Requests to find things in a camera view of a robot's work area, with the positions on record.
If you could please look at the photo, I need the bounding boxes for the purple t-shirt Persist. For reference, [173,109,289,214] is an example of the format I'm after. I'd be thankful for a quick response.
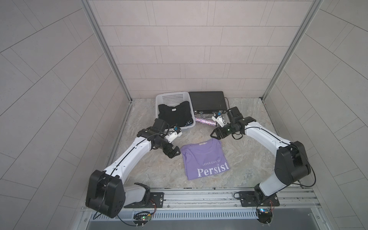
[180,139,230,181]

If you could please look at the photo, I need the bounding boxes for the black t-shirt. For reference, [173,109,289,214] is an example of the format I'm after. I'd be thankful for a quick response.
[158,101,194,127]

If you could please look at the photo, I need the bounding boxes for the white plastic laundry basket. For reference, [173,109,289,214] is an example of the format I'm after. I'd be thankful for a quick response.
[155,92,196,129]

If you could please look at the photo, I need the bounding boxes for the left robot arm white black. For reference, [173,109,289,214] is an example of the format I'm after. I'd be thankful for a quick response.
[85,118,182,218]

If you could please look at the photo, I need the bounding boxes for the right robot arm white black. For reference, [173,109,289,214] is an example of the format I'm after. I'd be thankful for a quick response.
[210,107,315,204]

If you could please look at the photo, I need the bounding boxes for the black hard case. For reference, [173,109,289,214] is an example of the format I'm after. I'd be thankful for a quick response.
[189,91,228,115]

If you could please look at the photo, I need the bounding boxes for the left green circuit board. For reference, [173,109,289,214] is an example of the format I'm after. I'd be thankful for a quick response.
[133,211,153,227]

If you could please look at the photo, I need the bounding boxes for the green circuit board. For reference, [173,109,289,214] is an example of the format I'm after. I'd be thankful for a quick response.
[133,211,153,227]
[256,208,273,225]

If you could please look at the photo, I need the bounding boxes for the right green circuit board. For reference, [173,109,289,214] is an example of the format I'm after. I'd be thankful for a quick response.
[256,208,273,225]

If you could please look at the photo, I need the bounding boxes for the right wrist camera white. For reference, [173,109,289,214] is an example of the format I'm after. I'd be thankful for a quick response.
[211,112,227,127]

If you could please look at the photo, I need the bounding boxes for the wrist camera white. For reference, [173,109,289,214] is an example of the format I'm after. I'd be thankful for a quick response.
[211,112,227,127]
[165,127,182,143]

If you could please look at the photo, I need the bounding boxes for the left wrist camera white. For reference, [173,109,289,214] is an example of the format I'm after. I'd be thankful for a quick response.
[165,127,182,143]

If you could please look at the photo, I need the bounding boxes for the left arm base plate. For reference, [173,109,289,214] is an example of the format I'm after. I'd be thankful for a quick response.
[124,192,164,209]

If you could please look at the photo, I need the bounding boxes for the aluminium mounting rail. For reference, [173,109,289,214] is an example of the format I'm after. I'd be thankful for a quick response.
[119,187,321,213]

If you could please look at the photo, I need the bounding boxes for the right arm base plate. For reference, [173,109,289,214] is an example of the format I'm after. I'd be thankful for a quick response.
[233,191,280,207]

